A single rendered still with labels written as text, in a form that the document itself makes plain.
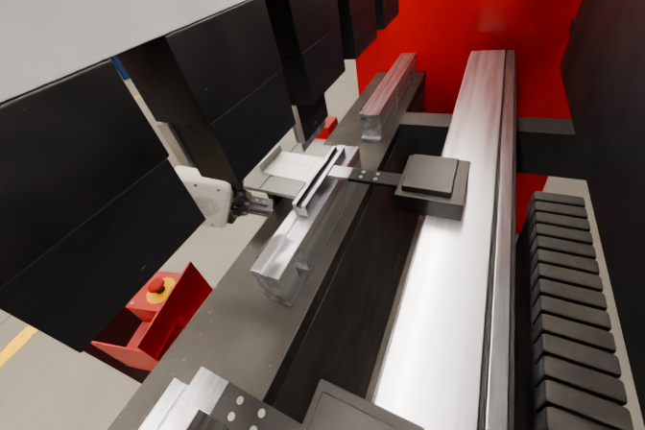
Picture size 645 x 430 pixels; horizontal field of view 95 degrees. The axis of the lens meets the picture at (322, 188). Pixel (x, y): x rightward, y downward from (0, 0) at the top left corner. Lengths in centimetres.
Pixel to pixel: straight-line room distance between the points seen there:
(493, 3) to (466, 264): 100
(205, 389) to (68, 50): 36
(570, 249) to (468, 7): 100
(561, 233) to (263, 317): 48
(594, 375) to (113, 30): 48
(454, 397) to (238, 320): 38
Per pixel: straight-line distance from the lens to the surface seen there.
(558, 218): 51
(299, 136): 54
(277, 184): 63
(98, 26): 27
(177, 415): 49
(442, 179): 54
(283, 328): 58
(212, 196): 51
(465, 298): 46
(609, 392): 40
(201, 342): 63
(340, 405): 36
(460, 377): 42
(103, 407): 188
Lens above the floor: 138
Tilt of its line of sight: 40 degrees down
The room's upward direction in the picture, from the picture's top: 13 degrees counter-clockwise
